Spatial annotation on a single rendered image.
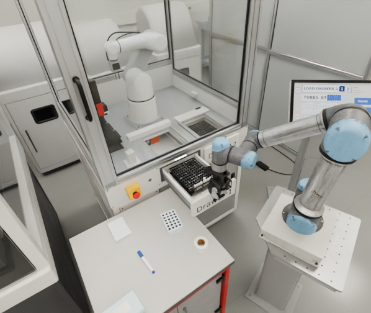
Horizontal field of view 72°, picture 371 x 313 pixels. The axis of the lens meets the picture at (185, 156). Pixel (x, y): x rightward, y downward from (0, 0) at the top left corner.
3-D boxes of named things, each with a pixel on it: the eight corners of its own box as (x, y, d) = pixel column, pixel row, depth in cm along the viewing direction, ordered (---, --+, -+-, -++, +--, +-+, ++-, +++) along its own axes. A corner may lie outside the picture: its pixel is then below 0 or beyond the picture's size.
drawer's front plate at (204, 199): (234, 193, 143) (236, 179, 136) (192, 217, 131) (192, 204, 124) (232, 191, 144) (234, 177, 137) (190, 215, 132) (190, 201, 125)
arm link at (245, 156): (262, 144, 107) (237, 138, 111) (252, 159, 99) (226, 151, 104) (259, 158, 111) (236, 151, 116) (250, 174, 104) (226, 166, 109)
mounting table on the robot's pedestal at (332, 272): (353, 232, 139) (361, 219, 132) (333, 303, 112) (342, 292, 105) (273, 197, 161) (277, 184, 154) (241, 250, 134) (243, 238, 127)
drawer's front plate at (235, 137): (238, 146, 176) (239, 133, 169) (205, 163, 164) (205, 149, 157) (236, 145, 177) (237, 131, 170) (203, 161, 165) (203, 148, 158)
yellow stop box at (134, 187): (142, 195, 142) (140, 186, 137) (130, 201, 139) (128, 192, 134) (138, 190, 145) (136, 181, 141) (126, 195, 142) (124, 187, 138)
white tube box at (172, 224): (183, 230, 132) (183, 225, 130) (169, 236, 130) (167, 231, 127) (174, 213, 141) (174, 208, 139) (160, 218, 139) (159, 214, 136)
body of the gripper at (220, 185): (219, 195, 120) (220, 177, 112) (208, 185, 125) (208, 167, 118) (231, 189, 123) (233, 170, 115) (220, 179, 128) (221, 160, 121)
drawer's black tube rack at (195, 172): (216, 185, 146) (216, 177, 142) (190, 199, 138) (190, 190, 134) (193, 164, 160) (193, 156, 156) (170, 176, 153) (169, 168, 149)
